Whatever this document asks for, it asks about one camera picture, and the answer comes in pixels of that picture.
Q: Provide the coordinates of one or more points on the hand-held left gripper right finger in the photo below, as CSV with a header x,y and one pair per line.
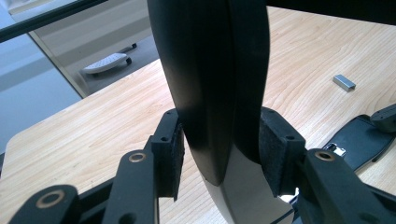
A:
x,y
280,155

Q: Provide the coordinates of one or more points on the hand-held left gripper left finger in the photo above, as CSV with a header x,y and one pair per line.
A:
x,y
166,161

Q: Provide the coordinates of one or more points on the silver staple strip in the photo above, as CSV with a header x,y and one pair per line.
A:
x,y
344,82

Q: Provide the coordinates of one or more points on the black stapler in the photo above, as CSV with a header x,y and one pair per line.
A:
x,y
202,77

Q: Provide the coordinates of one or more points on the black diagonal frame brace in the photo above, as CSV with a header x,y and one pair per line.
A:
x,y
342,9

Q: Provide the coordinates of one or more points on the black horizontal frame bar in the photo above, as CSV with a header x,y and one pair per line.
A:
x,y
46,19

